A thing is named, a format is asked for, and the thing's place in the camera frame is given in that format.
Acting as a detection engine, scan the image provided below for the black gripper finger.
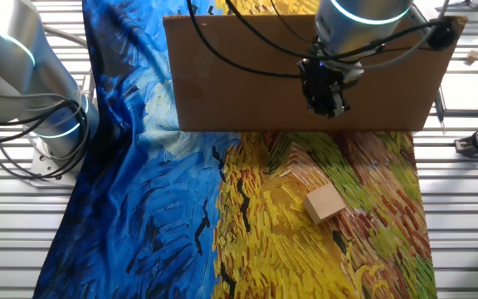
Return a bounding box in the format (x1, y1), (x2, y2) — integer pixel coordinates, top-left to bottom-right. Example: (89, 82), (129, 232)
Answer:
(332, 85), (351, 117)
(308, 97), (335, 120)

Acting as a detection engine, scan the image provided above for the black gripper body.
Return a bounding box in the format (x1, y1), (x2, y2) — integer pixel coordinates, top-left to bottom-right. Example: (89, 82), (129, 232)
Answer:
(296, 57), (348, 108)

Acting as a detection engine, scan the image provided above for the light wooden block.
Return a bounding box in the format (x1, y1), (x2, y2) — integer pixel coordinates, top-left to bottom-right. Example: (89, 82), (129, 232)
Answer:
(303, 183), (347, 226)

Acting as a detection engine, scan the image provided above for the brown cardboard board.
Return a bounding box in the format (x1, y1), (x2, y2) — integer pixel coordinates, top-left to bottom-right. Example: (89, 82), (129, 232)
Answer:
(163, 14), (469, 133)

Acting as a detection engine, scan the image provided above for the black pen tool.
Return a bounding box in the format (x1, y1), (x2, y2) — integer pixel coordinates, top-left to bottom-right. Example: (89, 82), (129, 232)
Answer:
(434, 85), (447, 136)

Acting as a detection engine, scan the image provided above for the flat grey metal plate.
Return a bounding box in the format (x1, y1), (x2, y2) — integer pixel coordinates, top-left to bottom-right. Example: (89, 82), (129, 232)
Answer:
(440, 72), (478, 116)

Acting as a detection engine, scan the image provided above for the painted wheat field cloth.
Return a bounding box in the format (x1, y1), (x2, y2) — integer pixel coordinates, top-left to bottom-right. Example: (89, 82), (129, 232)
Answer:
(32, 0), (438, 299)

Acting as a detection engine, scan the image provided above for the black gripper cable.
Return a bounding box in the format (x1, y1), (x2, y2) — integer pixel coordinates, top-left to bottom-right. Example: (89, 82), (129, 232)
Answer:
(184, 0), (447, 80)

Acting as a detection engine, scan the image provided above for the black round cable connector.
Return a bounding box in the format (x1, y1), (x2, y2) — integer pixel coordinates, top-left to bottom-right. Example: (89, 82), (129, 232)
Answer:
(427, 18), (459, 51)

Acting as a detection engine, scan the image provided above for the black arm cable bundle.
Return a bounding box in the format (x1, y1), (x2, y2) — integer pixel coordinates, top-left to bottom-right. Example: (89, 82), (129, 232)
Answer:
(0, 97), (91, 182)

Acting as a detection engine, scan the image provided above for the grey cable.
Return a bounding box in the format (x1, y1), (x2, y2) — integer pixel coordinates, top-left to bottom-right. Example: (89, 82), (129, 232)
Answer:
(41, 24), (95, 100)

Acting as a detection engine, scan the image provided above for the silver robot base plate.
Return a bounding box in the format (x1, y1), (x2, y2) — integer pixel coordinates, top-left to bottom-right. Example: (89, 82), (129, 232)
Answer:
(29, 139), (83, 187)

